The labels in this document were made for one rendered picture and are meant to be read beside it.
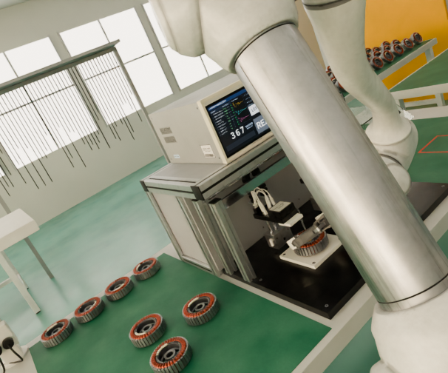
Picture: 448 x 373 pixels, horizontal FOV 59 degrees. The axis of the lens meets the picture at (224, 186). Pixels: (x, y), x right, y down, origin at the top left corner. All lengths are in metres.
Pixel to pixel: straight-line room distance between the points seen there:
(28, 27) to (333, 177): 7.31
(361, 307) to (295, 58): 0.70
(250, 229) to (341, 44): 0.86
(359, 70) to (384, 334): 0.44
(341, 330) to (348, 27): 0.67
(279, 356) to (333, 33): 0.70
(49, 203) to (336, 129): 7.02
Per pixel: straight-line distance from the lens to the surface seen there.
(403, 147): 1.01
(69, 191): 7.44
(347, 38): 0.71
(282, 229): 1.33
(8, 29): 7.59
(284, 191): 1.50
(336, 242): 1.25
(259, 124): 1.27
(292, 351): 1.01
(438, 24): 4.71
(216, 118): 1.18
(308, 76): 0.52
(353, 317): 1.04
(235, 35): 0.53
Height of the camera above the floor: 1.43
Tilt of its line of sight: 18 degrees down
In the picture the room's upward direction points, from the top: 24 degrees counter-clockwise
